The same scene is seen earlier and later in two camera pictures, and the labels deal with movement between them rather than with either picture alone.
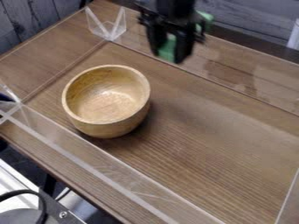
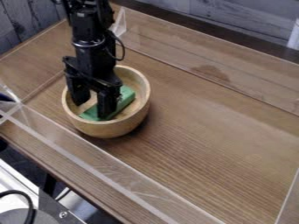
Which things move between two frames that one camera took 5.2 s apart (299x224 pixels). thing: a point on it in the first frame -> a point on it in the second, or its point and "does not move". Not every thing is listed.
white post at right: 293,36 does not move
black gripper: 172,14 -> 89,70
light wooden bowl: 105,98 does not move
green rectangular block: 167,52 -> 125,96
